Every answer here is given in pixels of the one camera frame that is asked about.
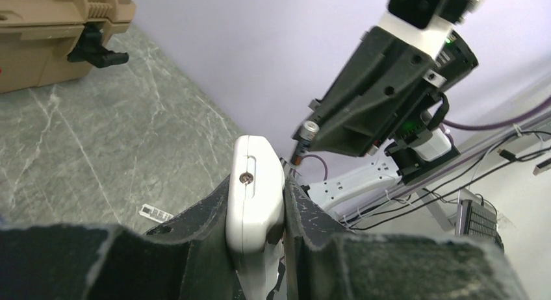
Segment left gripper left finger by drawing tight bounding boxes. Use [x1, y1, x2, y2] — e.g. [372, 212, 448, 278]
[1, 179, 235, 299]

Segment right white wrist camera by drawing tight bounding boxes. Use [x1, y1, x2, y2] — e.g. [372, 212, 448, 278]
[377, 0, 486, 58]

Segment white battery cover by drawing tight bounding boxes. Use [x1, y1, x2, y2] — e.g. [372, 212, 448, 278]
[138, 204, 174, 223]

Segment white AC remote control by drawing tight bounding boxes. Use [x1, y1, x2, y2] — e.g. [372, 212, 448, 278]
[225, 135, 285, 299]

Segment tan plastic toolbox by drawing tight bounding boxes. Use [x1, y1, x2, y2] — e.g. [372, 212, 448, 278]
[1, 0, 136, 93]

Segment black keyboard background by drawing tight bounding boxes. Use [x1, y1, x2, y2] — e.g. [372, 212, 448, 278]
[455, 199, 505, 251]

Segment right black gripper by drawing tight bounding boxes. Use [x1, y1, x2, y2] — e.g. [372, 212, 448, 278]
[306, 27, 478, 160]

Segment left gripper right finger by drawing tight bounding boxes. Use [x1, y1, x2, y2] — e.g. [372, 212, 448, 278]
[283, 177, 528, 299]

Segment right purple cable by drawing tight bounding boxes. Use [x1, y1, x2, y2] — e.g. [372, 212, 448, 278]
[299, 95, 551, 182]

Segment black background cables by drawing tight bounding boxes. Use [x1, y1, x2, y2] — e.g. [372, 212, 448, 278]
[340, 130, 551, 232]

